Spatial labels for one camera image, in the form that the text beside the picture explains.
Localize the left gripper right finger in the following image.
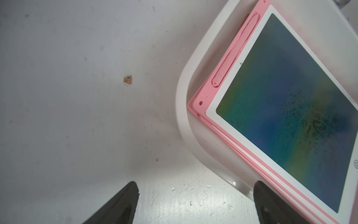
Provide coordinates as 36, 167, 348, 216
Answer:
253, 181, 309, 224

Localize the pink stylus pen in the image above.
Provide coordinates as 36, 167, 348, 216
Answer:
211, 12, 261, 87

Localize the pink writing tablet colourful screen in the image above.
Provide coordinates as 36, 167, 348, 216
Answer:
187, 1, 358, 224

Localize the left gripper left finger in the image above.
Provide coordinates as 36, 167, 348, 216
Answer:
85, 181, 139, 224

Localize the white plastic storage tray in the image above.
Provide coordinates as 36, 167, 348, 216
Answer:
175, 1, 358, 199

